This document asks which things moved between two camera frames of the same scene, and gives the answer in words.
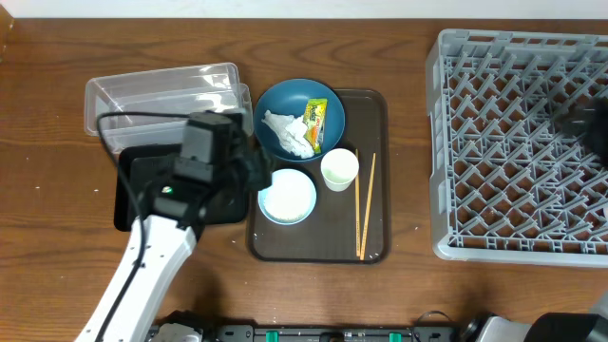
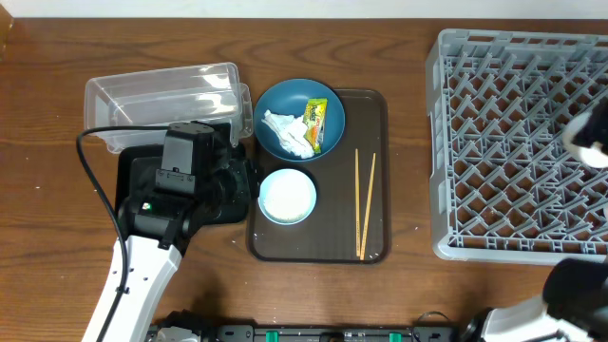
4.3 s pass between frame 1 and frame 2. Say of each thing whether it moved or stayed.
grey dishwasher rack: stayed
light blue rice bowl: stayed
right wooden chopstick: stayed
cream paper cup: moved
